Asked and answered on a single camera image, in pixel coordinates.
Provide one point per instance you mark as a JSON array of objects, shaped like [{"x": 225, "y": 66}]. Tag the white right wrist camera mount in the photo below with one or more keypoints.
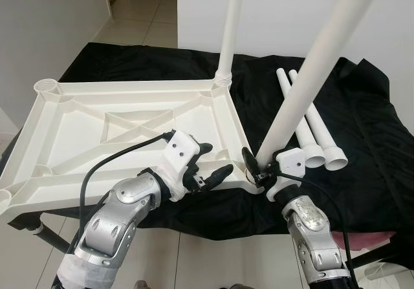
[{"x": 291, "y": 161}]

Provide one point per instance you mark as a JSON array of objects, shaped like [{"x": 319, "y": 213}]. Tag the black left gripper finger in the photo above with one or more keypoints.
[
  {"x": 218, "y": 172},
  {"x": 204, "y": 149}
]

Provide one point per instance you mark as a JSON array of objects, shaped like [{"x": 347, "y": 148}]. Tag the black cloth cover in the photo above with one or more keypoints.
[{"x": 375, "y": 140}]

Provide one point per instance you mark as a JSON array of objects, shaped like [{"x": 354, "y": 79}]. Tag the black robot right foot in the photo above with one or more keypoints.
[{"x": 237, "y": 286}]

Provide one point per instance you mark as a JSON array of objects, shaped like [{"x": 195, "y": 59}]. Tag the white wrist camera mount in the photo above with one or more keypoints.
[
  {"x": 181, "y": 150},
  {"x": 291, "y": 161}
]

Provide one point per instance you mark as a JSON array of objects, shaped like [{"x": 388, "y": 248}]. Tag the black metal stand leg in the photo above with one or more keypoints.
[
  {"x": 55, "y": 240},
  {"x": 388, "y": 253}
]

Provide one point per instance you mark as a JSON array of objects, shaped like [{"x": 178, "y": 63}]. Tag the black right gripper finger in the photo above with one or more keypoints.
[{"x": 249, "y": 159}]

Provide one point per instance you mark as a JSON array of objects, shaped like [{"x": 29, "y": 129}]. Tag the white plastic table top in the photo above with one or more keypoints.
[{"x": 65, "y": 134}]

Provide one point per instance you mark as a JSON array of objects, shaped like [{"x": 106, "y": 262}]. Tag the pink cloth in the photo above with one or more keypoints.
[{"x": 362, "y": 239}]

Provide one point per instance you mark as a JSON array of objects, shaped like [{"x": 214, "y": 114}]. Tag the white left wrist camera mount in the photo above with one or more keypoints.
[{"x": 181, "y": 150}]

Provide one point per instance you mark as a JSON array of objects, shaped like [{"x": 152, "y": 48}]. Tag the white plastic table leg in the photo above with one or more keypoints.
[
  {"x": 317, "y": 69},
  {"x": 286, "y": 85},
  {"x": 328, "y": 147},
  {"x": 229, "y": 30}
]

